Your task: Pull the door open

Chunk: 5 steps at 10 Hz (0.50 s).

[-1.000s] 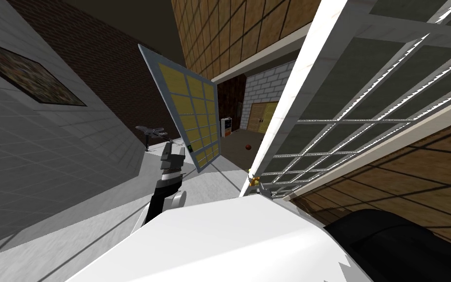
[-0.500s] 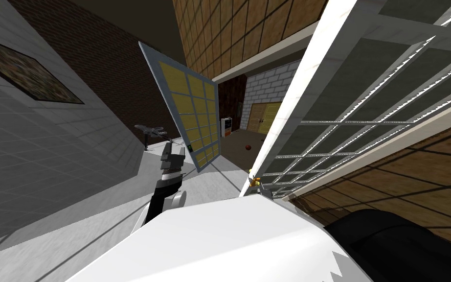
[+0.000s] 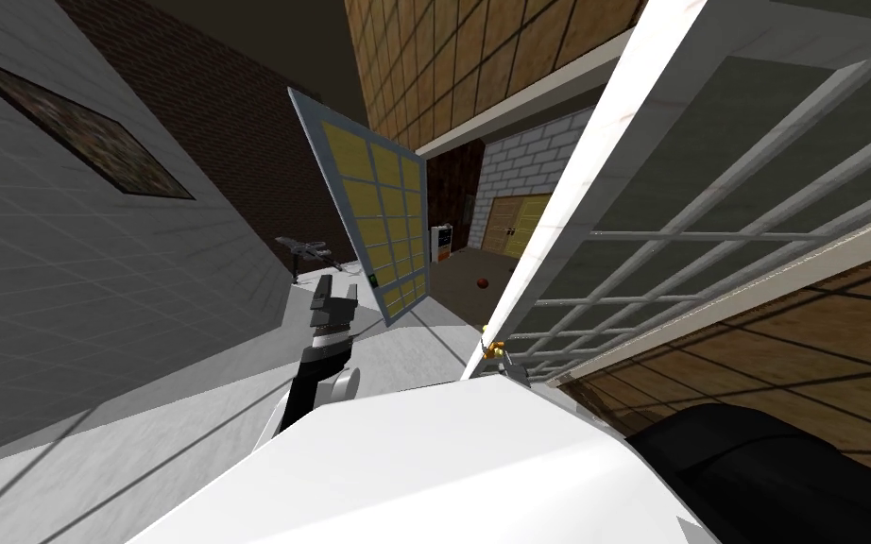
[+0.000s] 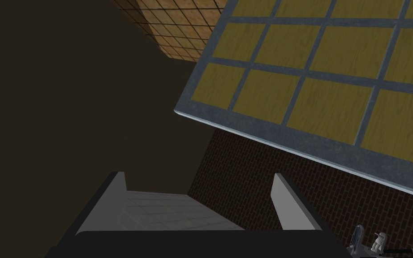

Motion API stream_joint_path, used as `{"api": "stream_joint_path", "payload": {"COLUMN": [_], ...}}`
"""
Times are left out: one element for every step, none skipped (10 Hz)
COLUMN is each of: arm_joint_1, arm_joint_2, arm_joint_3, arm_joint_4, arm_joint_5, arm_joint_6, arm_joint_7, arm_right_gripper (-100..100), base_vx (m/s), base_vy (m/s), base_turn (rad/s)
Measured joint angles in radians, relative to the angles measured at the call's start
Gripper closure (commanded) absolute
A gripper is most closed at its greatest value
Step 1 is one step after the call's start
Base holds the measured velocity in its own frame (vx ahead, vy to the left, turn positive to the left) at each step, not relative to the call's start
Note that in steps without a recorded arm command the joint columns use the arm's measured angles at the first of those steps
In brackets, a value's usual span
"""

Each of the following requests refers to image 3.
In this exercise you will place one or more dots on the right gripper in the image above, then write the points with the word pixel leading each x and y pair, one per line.
pixel 515 370

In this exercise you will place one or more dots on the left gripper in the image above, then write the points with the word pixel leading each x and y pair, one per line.
pixel 333 312

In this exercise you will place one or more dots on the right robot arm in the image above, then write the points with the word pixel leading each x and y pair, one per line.
pixel 783 483

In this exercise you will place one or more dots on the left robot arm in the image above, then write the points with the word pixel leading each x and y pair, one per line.
pixel 307 385

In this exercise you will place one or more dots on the grey door leaf yellow panes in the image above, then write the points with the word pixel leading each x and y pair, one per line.
pixel 382 211

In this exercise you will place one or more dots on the white small cabinet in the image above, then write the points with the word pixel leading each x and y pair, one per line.
pixel 441 243

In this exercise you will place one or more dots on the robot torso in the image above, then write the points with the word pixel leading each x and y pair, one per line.
pixel 443 468

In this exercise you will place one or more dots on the wooden double door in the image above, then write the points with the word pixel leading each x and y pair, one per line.
pixel 515 227

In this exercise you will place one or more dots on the white glass door leaf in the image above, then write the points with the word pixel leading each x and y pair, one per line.
pixel 707 189

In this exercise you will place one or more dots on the dark framed wall picture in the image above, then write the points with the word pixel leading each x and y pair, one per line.
pixel 80 136

